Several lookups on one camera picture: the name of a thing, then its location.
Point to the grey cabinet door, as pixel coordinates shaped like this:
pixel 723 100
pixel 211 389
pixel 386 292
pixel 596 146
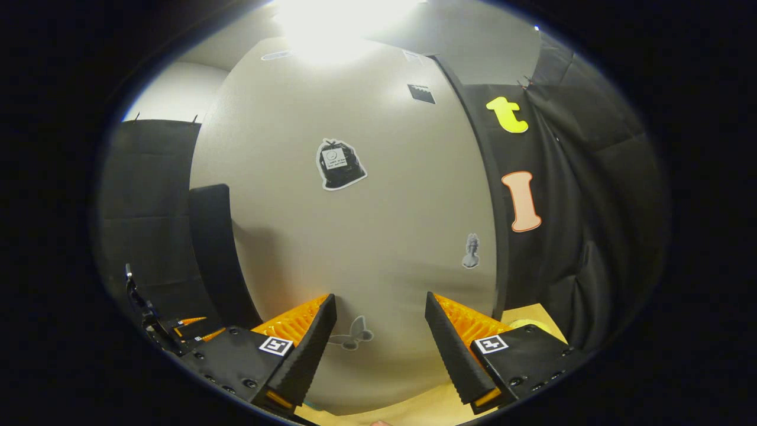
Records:
pixel 366 236

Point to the ceiling light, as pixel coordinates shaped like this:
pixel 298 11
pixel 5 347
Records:
pixel 337 21

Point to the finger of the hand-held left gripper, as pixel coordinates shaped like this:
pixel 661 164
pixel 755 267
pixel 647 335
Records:
pixel 207 336
pixel 190 323

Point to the black backdrop cloth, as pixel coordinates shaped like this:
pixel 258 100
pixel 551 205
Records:
pixel 591 207

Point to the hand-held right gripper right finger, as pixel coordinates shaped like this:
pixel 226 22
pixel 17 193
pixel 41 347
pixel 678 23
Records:
pixel 452 355

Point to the yellow round bun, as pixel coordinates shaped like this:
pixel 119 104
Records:
pixel 529 324

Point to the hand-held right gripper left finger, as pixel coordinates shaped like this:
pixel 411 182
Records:
pixel 307 355

